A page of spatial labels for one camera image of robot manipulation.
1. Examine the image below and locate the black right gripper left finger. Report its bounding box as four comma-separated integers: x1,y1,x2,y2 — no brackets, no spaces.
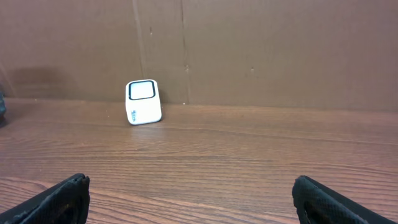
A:
1,173,90,224

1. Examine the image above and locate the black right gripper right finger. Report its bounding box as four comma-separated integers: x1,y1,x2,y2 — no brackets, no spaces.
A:
292,175,397,224

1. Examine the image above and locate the white barcode scanner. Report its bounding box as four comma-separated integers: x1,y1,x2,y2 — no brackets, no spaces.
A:
125,79,162,125

